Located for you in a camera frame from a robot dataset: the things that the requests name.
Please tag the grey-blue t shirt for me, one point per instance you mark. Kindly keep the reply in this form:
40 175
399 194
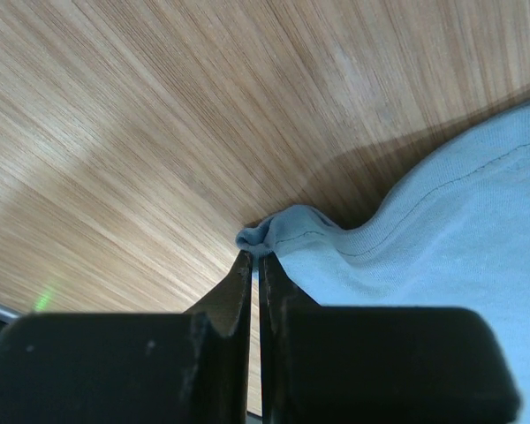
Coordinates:
455 231

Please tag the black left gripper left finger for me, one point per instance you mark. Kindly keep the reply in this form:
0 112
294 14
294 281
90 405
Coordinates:
190 367

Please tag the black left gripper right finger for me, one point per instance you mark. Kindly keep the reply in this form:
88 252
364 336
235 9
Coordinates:
376 364

